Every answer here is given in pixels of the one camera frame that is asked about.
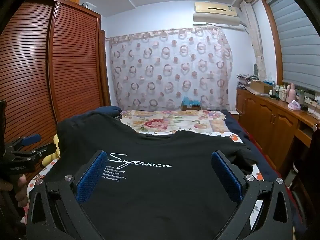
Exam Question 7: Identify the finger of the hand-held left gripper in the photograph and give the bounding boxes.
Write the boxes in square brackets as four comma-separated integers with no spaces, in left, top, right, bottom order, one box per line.
[5,134,42,153]
[14,143,57,160]

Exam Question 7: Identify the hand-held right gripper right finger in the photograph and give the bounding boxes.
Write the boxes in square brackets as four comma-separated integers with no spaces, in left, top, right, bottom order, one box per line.
[211,150,300,240]

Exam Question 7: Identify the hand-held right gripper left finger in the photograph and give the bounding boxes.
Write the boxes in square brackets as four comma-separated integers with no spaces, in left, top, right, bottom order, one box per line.
[26,150,108,240]

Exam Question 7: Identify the black t-shirt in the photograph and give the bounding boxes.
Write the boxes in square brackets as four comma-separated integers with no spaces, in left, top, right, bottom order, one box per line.
[44,111,254,240]

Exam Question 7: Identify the person's left hand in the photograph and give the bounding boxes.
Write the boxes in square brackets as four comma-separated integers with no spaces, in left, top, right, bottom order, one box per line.
[14,174,27,208]

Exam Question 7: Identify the orange-print bed sheet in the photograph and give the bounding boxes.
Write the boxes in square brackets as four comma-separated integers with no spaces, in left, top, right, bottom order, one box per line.
[25,131,267,233]

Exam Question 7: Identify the wooden sideboard cabinet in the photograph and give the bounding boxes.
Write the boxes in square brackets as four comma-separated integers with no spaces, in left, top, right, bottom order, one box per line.
[236,86,320,173]

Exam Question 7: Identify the folded navy garment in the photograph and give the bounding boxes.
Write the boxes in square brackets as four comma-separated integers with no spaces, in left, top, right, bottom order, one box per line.
[94,106,123,118]

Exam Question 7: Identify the blue item in box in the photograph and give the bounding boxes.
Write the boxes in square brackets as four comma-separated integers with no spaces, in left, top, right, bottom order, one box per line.
[181,96,202,111]

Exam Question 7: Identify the wooden slatted wardrobe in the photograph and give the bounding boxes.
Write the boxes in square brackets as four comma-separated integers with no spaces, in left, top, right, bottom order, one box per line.
[0,0,112,180]

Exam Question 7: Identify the floral blanket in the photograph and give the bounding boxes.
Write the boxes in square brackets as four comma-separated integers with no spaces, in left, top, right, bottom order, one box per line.
[117,109,230,133]

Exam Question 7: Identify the cardboard box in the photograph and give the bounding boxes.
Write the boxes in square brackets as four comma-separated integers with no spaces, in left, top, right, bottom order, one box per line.
[250,80,273,94]

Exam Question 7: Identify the group of small bottles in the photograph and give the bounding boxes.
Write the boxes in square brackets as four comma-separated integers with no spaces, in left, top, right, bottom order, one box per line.
[269,84,288,102]

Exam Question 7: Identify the stack of folded cloths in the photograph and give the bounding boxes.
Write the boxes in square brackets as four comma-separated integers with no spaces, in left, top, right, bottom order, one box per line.
[236,73,258,89]

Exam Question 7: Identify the pink thermos jug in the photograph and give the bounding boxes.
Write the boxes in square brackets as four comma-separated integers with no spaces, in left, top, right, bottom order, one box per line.
[286,82,295,103]

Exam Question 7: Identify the circle-patterned sheer curtain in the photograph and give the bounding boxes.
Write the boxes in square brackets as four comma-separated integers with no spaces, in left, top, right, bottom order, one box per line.
[106,26,233,110]

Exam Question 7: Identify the beige tied curtain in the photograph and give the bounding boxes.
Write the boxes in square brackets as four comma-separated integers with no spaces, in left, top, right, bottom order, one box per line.
[240,0,267,82]

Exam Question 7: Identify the grey window blind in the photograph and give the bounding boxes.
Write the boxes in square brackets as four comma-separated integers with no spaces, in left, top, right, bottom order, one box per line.
[266,0,320,93]

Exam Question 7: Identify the wall air conditioner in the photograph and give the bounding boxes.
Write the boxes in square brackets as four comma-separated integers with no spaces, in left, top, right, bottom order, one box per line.
[192,1,247,28]

